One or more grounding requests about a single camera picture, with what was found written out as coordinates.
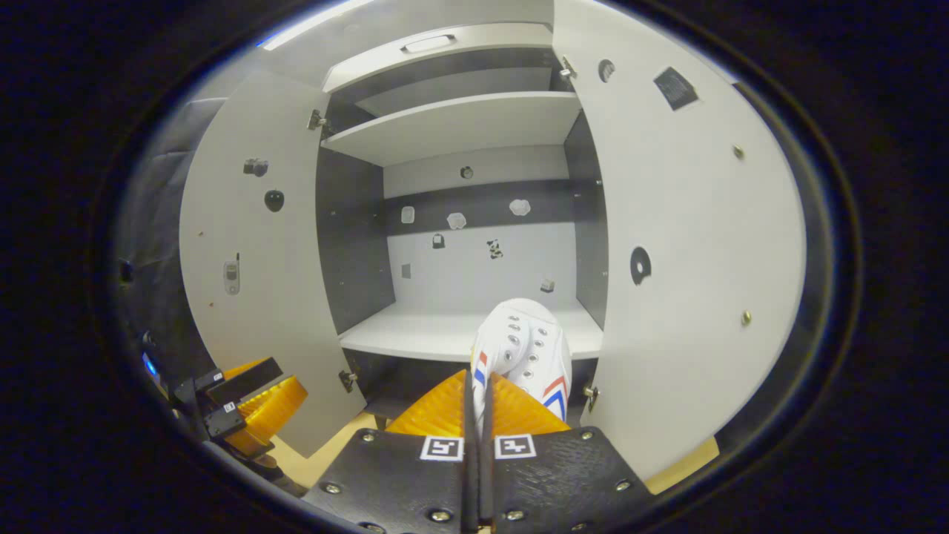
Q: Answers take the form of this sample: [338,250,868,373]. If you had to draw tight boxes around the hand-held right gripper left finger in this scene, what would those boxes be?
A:
[302,369,479,534]

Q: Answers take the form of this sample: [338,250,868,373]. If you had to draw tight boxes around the white striped shoe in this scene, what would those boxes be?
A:
[471,298,573,432]

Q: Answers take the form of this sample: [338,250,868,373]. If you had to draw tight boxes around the white cabinet shelf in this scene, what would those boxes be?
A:
[320,91,583,168]
[339,300,605,363]

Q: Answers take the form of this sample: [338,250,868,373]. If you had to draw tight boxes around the metal drawer handle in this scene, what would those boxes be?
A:
[400,34,457,55]

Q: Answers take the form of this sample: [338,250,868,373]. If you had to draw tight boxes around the white cabinet drawer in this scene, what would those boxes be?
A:
[323,22,555,94]

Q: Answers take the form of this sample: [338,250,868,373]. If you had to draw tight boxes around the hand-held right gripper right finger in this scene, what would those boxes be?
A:
[478,373,657,534]

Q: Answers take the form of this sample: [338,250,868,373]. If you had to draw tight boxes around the white shoe cabinet door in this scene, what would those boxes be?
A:
[552,0,807,481]
[179,68,368,458]

